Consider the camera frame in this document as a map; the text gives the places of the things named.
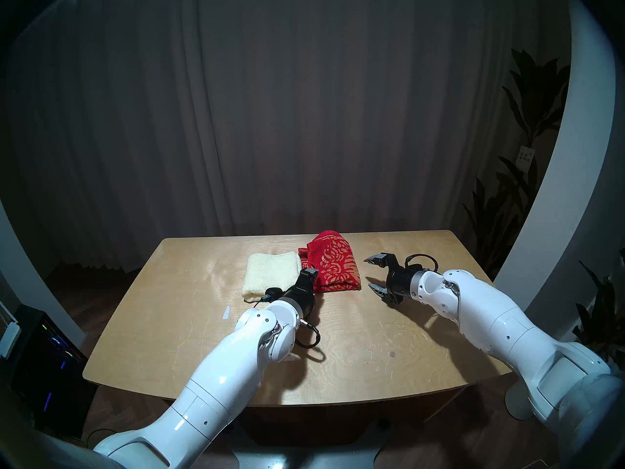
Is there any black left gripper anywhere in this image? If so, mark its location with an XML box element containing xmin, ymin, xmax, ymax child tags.
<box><xmin>282</xmin><ymin>269</ymin><xmax>319</xmax><ymax>318</ymax></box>

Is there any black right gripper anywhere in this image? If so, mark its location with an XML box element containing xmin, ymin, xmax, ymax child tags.
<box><xmin>363</xmin><ymin>252</ymin><xmax>421</xmax><ymax>306</ymax></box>

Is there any red towel with gold border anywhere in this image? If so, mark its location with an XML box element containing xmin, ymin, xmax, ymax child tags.
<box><xmin>298</xmin><ymin>230</ymin><xmax>362</xmax><ymax>294</ymax></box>

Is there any cream dotted towel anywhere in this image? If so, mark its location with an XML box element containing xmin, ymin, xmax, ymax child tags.
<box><xmin>242</xmin><ymin>252</ymin><xmax>302</xmax><ymax>303</ymax></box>

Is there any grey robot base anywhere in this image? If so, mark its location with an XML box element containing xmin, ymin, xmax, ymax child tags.
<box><xmin>229</xmin><ymin>419</ymin><xmax>391</xmax><ymax>469</ymax></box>

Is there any grey-brown pleated curtain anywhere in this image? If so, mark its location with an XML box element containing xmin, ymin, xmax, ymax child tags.
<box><xmin>10</xmin><ymin>0</ymin><xmax>572</xmax><ymax>273</ymax></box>

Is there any small dark potted plant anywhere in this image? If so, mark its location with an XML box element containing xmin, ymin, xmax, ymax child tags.
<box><xmin>569</xmin><ymin>248</ymin><xmax>625</xmax><ymax>371</ymax></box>

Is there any white curved arch pillar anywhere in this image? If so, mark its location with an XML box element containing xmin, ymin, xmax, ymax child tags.
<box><xmin>492</xmin><ymin>0</ymin><xmax>618</xmax><ymax>320</ymax></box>
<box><xmin>0</xmin><ymin>199</ymin><xmax>86</xmax><ymax>346</ymax></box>

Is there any tall dark leafy plant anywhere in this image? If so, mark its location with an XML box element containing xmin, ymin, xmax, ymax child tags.
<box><xmin>461</xmin><ymin>48</ymin><xmax>572</xmax><ymax>278</ymax></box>

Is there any black computer with RGB lights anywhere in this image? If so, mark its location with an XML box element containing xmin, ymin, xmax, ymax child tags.
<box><xmin>0</xmin><ymin>304</ymin><xmax>98</xmax><ymax>434</ymax></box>

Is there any small white box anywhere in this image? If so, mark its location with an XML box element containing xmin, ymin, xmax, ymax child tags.
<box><xmin>0</xmin><ymin>321</ymin><xmax>21</xmax><ymax>359</ymax></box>

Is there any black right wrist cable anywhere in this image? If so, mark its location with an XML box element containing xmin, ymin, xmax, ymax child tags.
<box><xmin>404</xmin><ymin>254</ymin><xmax>439</xmax><ymax>274</ymax></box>

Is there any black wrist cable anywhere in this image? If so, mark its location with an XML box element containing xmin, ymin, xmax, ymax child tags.
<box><xmin>294</xmin><ymin>319</ymin><xmax>322</xmax><ymax>349</ymax></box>
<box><xmin>404</xmin><ymin>254</ymin><xmax>439</xmax><ymax>274</ymax></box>

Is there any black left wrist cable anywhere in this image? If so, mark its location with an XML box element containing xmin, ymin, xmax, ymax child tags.
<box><xmin>294</xmin><ymin>319</ymin><xmax>322</xmax><ymax>349</ymax></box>

